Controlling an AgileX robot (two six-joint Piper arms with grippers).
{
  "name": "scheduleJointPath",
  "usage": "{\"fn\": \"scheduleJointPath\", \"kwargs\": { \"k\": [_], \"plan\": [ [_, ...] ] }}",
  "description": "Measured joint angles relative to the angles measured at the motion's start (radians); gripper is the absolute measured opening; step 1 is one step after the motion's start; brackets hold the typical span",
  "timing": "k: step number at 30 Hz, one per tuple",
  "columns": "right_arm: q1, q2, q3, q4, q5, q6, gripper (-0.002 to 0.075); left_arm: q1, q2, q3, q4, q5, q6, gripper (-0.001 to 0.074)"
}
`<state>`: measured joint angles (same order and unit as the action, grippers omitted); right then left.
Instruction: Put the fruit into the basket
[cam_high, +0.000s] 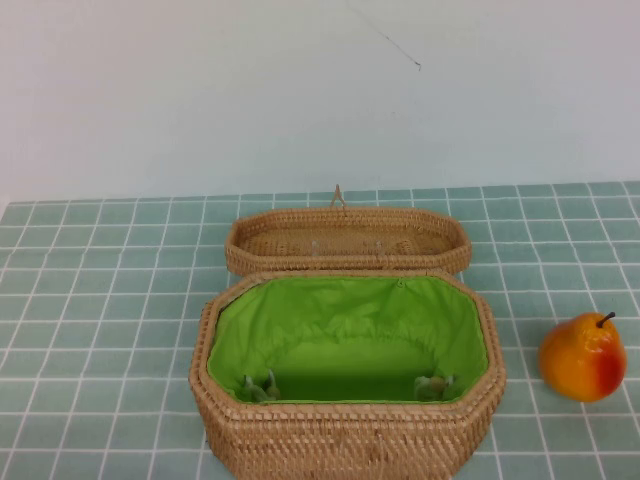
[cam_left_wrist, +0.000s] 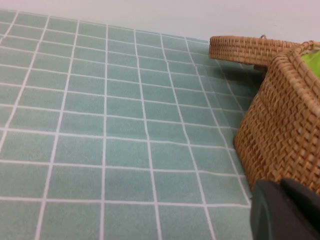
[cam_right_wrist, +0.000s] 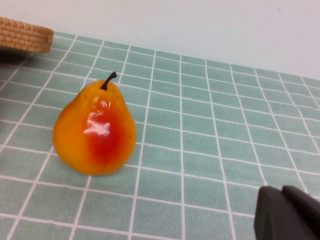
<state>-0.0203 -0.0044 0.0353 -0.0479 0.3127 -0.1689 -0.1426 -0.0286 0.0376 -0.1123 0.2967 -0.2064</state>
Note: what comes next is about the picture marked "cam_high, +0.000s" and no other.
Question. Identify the green checked tablecloth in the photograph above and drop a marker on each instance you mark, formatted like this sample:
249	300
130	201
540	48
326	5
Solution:
100	300

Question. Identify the orange red fake pear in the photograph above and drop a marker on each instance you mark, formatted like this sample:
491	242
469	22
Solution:
575	360

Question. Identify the green fabric basket lining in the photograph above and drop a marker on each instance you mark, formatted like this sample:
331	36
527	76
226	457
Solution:
340	310

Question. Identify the small woven basket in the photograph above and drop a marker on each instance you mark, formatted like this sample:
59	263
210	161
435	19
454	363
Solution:
350	260

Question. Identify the wicker basket body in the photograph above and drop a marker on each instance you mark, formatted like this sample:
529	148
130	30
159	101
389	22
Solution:
325	440

